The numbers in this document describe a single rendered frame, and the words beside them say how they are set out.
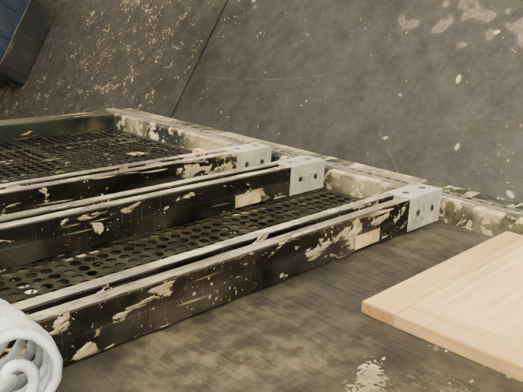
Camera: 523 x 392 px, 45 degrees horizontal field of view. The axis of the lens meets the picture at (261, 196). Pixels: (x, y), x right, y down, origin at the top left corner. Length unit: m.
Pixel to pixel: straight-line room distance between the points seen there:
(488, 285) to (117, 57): 3.35
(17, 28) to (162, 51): 1.37
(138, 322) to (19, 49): 4.13
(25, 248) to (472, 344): 0.69
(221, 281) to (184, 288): 0.07
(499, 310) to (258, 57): 2.45
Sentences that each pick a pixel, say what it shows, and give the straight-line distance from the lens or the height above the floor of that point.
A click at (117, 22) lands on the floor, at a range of 4.34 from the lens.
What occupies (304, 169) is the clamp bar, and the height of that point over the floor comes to 0.98.
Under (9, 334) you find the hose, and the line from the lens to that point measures 0.45.
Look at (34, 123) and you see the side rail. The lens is 2.10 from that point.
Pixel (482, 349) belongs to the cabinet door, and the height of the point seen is 1.31.
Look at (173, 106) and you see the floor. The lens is 3.53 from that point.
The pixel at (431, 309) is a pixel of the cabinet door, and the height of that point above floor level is 1.26.
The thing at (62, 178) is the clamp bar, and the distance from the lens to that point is 1.36.
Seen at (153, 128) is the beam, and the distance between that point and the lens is 2.07.
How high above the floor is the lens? 2.13
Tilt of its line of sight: 48 degrees down
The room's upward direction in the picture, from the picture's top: 60 degrees counter-clockwise
